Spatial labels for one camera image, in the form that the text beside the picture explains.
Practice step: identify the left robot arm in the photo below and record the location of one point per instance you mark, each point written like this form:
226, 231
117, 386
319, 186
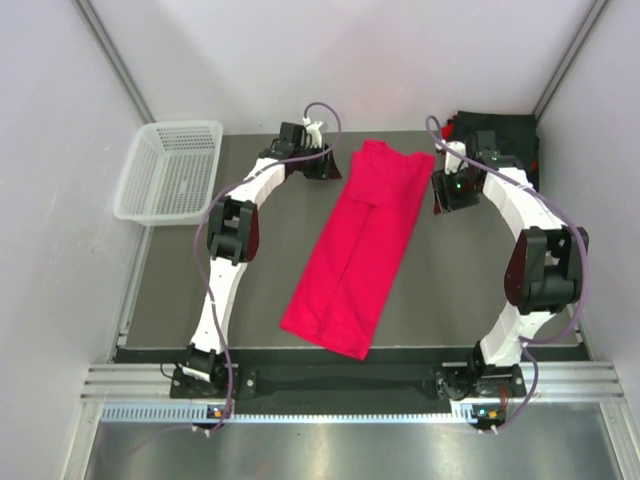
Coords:
232, 239

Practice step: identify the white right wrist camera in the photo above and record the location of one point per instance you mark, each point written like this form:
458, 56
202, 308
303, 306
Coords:
453, 164

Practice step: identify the aluminium corner post left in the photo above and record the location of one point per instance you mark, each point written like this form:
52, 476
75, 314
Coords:
111, 53

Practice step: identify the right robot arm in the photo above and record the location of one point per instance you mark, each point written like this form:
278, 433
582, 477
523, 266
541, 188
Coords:
544, 274

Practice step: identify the slotted grey cable duct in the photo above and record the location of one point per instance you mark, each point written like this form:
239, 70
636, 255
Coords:
209, 415

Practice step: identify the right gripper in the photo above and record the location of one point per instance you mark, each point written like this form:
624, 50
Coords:
444, 200

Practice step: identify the pink t shirt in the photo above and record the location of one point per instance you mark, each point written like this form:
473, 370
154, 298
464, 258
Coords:
342, 292

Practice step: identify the aluminium frame rail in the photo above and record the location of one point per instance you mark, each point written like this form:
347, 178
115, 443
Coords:
558, 382

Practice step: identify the aluminium corner post right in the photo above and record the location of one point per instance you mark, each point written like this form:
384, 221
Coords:
588, 24

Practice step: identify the white plastic basket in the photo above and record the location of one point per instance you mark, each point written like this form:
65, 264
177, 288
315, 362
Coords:
169, 174

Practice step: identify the aluminium corner post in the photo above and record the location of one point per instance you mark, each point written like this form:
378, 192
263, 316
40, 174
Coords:
111, 53
588, 24

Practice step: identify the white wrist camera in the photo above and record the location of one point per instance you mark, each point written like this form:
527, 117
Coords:
313, 133
453, 164

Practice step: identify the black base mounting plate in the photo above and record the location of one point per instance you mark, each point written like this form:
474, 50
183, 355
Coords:
360, 388

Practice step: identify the black folded t shirt top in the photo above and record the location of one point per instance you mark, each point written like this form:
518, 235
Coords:
510, 135

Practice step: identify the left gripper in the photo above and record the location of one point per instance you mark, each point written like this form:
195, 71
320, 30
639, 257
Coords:
326, 170

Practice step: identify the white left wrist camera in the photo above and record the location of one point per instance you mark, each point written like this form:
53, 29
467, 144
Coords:
313, 133

